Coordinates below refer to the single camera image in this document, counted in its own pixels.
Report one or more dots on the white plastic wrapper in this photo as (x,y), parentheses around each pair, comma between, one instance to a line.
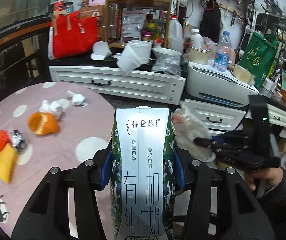
(55,106)

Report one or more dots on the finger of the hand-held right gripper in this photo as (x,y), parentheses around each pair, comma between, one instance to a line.
(208,143)
(223,138)

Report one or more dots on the black and white wrapper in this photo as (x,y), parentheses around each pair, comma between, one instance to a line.
(77,99)

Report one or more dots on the kraft paper bowl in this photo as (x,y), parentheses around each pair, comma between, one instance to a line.
(199,56)

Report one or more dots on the white printed packet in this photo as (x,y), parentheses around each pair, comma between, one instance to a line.
(133,26)

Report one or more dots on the clear plastic bag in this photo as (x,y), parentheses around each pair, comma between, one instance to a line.
(166,65)

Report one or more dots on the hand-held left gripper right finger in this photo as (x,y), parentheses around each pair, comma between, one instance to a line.
(180,171)

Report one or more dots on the red can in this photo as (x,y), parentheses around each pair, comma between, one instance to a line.
(58,6)

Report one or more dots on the small foil candy wrapper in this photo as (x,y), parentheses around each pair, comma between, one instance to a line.
(19,141)

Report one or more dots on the white plastic jug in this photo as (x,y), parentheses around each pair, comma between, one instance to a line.
(175,35)

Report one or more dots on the yellow and orange knitted piece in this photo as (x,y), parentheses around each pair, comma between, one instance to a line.
(5,160)

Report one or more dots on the white printer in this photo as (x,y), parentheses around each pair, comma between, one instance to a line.
(215,85)

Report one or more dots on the wooden shelf rack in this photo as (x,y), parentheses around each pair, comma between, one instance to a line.
(112,17)

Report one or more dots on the white plastic bag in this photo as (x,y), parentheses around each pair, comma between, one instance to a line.
(190,127)

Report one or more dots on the green milk carton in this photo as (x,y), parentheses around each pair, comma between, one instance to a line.
(143,167)

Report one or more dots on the person's right forearm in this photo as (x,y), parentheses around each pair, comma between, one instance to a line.
(283,200)

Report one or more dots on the wooden bar counter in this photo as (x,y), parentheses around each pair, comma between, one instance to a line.
(12,33)

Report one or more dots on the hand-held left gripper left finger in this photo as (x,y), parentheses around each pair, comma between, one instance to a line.
(105,171)

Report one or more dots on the small white bottle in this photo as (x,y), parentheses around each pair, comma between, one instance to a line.
(196,40)

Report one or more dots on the green tote bag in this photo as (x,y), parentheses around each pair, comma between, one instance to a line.
(256,57)

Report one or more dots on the white dresser drawer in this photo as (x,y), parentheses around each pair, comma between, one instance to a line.
(133,85)

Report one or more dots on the beige round container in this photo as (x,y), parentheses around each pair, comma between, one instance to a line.
(243,73)

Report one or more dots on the orange plastic cup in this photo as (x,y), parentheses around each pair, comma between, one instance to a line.
(44,125)

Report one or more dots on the person's right hand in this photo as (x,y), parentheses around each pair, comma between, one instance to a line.
(265,180)

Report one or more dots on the clear water bottle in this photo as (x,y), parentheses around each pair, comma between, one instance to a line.
(222,55)

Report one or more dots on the pink polka-dot tablecloth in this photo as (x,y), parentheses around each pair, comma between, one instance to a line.
(57,160)

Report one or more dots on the white bowl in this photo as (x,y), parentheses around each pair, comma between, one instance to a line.
(166,52)

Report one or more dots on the jar with dark lid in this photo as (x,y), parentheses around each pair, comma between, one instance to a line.
(68,7)

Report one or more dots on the red tote bag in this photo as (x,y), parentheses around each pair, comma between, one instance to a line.
(72,35)

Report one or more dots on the dark wall shelf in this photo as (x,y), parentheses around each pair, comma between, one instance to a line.
(270,25)

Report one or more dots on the white three-drawer cabinet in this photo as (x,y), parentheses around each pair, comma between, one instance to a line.
(218,115)

